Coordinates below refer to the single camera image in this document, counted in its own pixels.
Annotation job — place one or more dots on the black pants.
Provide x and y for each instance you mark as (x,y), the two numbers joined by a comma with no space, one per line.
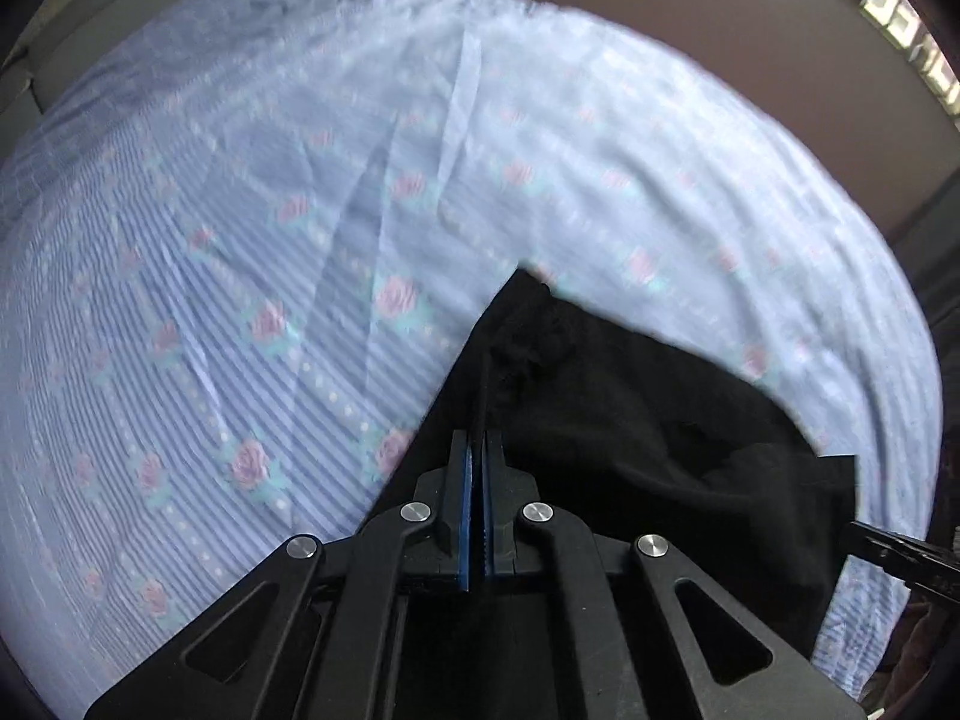
(637,435)

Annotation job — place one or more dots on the blue floral striped bed sheet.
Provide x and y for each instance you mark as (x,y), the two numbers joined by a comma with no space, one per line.
(247,270)

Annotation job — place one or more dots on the window with grille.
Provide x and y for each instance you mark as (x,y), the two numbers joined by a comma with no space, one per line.
(885,0)

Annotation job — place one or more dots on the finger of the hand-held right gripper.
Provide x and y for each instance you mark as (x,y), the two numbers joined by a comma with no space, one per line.
(892,549)

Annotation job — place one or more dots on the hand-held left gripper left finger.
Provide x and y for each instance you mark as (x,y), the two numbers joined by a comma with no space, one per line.
(464,517)

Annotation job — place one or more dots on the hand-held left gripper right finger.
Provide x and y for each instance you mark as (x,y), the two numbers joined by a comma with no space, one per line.
(489,517)

